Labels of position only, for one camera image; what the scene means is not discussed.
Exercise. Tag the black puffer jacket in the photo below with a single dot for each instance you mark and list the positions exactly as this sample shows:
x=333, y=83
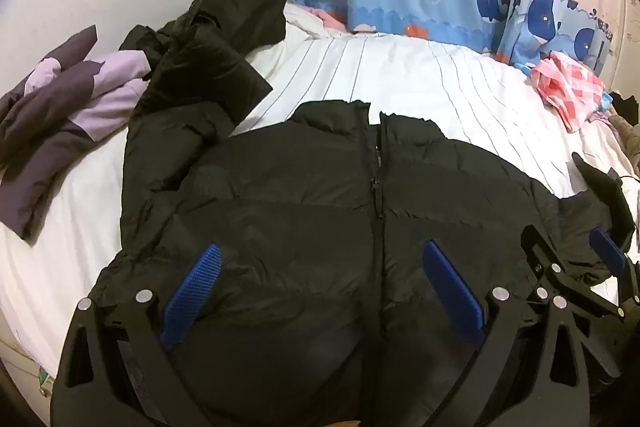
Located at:
x=322, y=311

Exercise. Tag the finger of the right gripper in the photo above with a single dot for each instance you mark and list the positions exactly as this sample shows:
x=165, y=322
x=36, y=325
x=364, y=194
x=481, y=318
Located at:
x=547, y=266
x=612, y=244

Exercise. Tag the white striped bed sheet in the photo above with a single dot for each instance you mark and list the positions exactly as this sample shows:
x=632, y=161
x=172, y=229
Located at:
x=470, y=97

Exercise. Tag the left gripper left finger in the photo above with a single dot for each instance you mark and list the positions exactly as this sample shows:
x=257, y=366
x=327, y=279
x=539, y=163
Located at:
x=115, y=369

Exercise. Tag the olive brown garment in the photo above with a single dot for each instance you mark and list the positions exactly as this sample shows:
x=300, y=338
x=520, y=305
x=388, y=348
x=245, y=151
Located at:
x=625, y=120

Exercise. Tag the black garment near headboard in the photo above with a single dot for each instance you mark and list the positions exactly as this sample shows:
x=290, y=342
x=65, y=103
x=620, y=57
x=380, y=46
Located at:
x=200, y=57

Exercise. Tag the pink checked cloth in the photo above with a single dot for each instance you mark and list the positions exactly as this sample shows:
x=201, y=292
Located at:
x=573, y=90

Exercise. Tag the purple lilac jacket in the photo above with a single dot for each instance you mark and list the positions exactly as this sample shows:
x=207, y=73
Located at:
x=63, y=109

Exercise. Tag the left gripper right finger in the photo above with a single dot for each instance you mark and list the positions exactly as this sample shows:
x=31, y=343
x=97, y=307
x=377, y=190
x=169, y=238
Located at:
x=559, y=390

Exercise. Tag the pink pillow at headboard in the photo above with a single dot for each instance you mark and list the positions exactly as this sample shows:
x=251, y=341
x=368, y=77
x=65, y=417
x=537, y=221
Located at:
x=328, y=19

